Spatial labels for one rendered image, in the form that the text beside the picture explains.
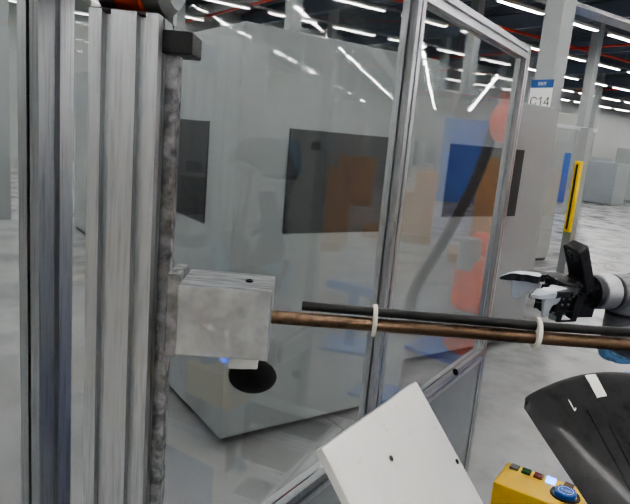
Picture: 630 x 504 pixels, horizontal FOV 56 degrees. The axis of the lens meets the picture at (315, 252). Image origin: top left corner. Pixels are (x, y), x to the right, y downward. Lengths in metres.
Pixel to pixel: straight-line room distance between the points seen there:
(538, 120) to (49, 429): 4.96
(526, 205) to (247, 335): 4.92
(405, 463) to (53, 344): 0.46
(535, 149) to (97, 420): 4.99
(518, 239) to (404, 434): 4.65
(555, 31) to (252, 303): 7.22
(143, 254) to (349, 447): 0.34
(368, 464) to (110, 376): 0.33
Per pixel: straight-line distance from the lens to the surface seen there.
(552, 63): 7.60
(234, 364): 0.62
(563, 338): 0.67
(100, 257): 0.60
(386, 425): 0.82
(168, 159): 0.59
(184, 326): 0.59
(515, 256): 5.45
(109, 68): 0.59
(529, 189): 5.43
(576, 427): 0.84
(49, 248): 0.70
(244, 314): 0.58
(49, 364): 0.74
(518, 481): 1.33
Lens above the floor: 1.71
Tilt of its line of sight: 11 degrees down
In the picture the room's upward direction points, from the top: 5 degrees clockwise
